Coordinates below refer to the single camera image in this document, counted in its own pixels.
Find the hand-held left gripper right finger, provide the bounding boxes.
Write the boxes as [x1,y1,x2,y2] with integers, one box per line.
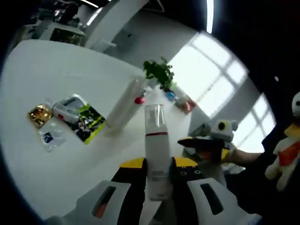
[171,157,263,225]

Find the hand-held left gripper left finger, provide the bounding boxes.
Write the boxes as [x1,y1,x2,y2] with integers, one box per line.
[76,157,148,225]

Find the white skincare tube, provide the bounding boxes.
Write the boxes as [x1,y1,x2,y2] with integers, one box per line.
[105,76,147,129]

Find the green black mask packet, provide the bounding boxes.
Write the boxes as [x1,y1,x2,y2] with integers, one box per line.
[70,104,106,145]

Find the clear sample sachet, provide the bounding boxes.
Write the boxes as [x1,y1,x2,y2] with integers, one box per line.
[37,121,68,153]

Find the gold foil packet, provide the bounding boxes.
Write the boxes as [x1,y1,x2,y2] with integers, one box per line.
[27,104,53,129]

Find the person's black jacket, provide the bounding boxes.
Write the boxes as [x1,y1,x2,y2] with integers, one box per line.
[224,138,300,221]

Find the large window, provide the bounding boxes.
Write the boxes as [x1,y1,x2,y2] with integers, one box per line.
[168,32,277,153]

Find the small blue box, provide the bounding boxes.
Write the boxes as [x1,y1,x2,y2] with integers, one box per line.
[164,90,177,102]

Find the white plush toy orange scarf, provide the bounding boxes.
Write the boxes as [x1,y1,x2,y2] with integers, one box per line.
[264,91,300,193]

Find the potted green plant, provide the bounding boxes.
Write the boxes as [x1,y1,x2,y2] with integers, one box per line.
[142,56,176,91]

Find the long ceiling light strip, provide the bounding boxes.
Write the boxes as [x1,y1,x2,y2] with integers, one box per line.
[205,0,214,34]

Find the white office desk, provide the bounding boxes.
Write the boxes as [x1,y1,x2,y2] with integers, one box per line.
[32,21,86,45]

